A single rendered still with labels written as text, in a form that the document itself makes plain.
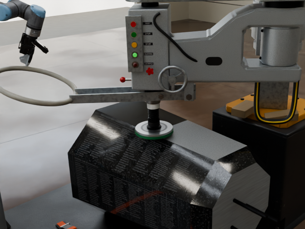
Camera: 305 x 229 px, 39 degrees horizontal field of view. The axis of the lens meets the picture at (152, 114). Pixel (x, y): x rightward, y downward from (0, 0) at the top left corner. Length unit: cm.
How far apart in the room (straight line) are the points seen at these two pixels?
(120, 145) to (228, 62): 84
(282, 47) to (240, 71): 23
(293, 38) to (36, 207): 223
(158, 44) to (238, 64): 41
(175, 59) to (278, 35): 51
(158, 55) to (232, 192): 78
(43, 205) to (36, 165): 71
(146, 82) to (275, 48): 66
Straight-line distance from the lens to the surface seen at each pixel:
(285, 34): 221
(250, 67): 224
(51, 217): 330
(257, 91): 235
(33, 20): 260
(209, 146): 231
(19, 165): 415
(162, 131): 238
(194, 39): 218
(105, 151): 265
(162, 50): 218
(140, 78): 223
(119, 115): 276
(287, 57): 224
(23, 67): 269
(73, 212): 331
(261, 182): 242
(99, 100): 236
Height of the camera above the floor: 184
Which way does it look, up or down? 22 degrees down
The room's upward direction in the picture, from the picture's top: 2 degrees counter-clockwise
